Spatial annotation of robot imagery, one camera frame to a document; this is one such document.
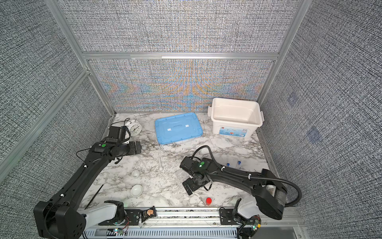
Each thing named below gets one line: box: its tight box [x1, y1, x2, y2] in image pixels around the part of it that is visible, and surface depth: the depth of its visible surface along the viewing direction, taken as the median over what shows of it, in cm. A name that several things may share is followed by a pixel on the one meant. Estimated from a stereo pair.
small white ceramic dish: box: [131, 170, 140, 179], surface depth 87 cm
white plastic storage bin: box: [207, 97, 265, 139], surface depth 105 cm
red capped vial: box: [205, 197, 212, 207], surface depth 78 cm
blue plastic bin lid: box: [154, 112, 203, 145], surface depth 112 cm
